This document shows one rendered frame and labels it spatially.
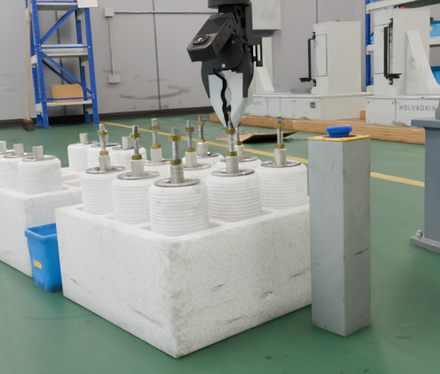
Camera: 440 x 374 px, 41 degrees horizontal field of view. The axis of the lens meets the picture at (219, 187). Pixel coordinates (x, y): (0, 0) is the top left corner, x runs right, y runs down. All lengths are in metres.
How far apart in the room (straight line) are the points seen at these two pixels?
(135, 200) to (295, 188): 0.29
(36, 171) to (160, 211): 0.52
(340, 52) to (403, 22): 0.73
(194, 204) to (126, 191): 0.15
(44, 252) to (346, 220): 0.62
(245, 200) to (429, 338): 0.36
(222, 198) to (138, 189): 0.14
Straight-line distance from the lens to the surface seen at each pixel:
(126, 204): 1.02
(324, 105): 4.50
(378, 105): 3.95
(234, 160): 1.01
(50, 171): 1.39
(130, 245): 0.96
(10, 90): 7.37
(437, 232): 1.45
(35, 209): 1.36
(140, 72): 7.65
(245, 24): 1.04
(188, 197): 0.91
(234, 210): 0.99
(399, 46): 3.98
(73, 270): 1.17
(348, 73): 4.62
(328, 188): 0.93
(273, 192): 1.07
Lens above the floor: 0.41
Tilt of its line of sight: 10 degrees down
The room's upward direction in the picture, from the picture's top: 3 degrees counter-clockwise
